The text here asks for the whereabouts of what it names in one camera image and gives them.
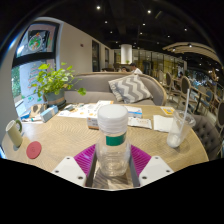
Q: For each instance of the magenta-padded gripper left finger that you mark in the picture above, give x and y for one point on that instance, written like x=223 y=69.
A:
x=69 y=170

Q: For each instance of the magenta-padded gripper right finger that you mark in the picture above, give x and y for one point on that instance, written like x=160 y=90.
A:
x=154 y=169

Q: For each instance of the clear bottle with white cap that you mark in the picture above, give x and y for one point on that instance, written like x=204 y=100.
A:
x=112 y=146

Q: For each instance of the flat round red coaster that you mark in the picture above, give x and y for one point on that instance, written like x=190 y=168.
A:
x=34 y=150

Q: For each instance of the white paper napkin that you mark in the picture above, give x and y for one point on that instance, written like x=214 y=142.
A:
x=162 y=123

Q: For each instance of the white printed paper slip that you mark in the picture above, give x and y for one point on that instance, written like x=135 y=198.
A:
x=140 y=122

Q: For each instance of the white and orange small box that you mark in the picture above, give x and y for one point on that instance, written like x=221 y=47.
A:
x=92 y=123

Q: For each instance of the blue white tissue pack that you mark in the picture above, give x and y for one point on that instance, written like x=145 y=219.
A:
x=48 y=113

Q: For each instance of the yellow card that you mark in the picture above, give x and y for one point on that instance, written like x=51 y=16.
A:
x=167 y=110

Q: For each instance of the white blue flat pack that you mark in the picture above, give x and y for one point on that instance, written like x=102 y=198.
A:
x=135 y=111

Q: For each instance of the printed paper menu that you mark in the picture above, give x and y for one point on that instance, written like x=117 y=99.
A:
x=83 y=110

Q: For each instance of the grey tufted chair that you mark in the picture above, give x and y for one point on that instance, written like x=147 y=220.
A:
x=205 y=133

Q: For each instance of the grey white chevron pillow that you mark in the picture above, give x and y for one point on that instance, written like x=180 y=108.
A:
x=130 y=88

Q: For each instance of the grey curved sofa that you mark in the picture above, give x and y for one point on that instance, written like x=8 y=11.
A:
x=93 y=86

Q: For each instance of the group of dining chairs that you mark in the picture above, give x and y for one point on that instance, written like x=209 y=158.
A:
x=185 y=87

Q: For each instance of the green potted plant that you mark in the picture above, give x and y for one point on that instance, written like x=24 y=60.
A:
x=53 y=81

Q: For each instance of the person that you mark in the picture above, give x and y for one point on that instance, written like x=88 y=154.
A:
x=136 y=70

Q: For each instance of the white round pillar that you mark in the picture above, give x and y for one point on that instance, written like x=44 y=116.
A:
x=126 y=53

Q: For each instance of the group of ceiling lights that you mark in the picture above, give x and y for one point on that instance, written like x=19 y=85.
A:
x=149 y=11

